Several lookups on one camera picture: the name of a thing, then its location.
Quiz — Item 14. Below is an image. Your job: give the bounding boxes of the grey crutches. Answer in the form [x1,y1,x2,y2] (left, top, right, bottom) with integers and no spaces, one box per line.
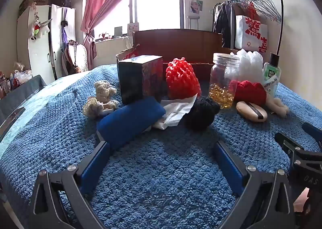
[187,15,200,30]

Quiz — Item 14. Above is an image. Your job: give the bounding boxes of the bunch of wire hangers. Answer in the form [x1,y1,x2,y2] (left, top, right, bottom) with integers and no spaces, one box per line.
[228,0,282,23]

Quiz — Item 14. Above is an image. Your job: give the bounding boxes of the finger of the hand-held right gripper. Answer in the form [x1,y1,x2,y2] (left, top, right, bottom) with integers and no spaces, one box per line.
[302,122,322,147]
[274,132,322,168]

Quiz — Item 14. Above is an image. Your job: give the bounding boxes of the purple hanging bag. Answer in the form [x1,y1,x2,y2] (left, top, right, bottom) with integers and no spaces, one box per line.
[60,9,69,51]

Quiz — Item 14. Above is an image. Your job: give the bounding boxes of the black clothes rack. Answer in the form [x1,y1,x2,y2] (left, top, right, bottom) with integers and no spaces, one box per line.
[213,0,284,56]

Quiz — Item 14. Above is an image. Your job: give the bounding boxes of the dark covered desk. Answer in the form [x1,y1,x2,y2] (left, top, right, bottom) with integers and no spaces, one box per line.
[0,75,47,129]

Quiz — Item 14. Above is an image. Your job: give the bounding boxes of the red mesh bath sponge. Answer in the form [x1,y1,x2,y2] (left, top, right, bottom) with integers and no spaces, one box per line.
[165,57,202,100]

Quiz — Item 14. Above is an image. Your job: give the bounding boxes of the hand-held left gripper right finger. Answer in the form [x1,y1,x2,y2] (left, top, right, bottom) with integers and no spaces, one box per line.
[214,140,295,229]

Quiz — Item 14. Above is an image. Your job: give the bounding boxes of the dark printed box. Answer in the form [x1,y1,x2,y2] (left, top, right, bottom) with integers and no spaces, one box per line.
[118,55,164,105]

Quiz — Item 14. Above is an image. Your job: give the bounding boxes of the black knitted pouch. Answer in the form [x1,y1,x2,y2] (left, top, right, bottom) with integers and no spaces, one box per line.
[185,96,220,129]

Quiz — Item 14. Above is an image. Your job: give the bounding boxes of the white paper bag red print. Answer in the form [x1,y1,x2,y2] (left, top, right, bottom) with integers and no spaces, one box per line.
[234,15,268,54]

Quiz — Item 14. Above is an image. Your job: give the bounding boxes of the chair with white cushion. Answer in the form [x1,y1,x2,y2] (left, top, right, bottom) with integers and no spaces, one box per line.
[62,40,88,76]

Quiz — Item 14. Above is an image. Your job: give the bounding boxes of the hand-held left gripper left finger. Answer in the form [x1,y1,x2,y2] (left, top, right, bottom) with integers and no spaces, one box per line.
[30,141,111,229]

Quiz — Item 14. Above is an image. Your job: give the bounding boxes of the cream crocheted toy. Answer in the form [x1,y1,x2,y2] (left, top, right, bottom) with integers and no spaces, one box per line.
[83,97,121,118]
[94,80,118,104]

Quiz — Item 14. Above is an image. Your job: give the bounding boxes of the cream plush piece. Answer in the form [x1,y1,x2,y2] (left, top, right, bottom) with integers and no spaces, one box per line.
[267,95,290,118]

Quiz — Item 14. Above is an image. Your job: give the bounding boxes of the pink curtain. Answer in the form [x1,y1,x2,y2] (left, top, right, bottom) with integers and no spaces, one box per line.
[80,0,154,70]

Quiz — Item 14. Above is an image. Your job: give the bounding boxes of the blue towel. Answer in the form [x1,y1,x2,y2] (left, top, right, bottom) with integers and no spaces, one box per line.
[97,96,166,147]

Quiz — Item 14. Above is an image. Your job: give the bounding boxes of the red knitted pouch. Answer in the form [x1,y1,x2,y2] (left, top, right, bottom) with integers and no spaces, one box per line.
[229,80,267,107]

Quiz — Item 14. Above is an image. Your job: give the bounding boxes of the wall poster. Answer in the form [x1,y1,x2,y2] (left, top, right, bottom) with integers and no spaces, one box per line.
[189,0,204,14]

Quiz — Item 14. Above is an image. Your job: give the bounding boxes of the white tissue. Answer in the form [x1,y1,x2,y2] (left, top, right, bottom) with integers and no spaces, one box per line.
[152,94,198,129]

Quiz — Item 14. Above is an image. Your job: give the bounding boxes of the cardboard box with red lining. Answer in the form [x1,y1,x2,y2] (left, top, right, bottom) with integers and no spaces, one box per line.
[116,30,239,83]

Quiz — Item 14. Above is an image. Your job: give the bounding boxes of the green liquid bottle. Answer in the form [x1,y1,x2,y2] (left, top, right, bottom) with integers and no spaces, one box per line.
[263,53,281,96]

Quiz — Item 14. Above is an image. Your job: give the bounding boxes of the dark purple bag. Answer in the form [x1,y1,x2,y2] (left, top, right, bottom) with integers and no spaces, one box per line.
[52,0,72,8]

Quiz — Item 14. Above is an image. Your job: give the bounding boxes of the beige sponge with black strap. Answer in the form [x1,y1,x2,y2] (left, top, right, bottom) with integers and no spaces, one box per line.
[236,101,268,122]

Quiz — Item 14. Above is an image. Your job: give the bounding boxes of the window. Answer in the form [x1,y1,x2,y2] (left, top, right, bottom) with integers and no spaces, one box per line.
[93,0,185,39]

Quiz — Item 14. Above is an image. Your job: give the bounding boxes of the pink greeting card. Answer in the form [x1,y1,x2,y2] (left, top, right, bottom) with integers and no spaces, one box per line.
[127,23,139,36]

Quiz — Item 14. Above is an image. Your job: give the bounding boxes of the hanging plush toy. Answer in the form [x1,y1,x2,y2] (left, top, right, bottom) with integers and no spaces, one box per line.
[30,12,52,40]

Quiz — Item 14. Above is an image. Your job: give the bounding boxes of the clear plastic bag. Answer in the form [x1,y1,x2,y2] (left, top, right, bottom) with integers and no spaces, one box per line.
[14,69,33,83]

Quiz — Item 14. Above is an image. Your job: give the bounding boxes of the white mesh bath sponge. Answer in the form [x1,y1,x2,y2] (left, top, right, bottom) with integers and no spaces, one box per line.
[230,49,264,83]

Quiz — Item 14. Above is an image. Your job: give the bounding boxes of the white wardrobe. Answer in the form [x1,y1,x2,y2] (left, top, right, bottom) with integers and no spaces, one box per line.
[16,4,76,85]

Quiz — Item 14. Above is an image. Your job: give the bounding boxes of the glass jar of golden beads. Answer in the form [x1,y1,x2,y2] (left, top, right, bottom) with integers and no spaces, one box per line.
[209,53,240,110]

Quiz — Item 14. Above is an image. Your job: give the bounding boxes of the blue knitted blanket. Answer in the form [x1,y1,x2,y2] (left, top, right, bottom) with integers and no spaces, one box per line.
[0,64,322,229]

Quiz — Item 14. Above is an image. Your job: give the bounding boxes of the dark hanging clothes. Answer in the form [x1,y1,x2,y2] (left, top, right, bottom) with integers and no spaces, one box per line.
[213,2,238,48]

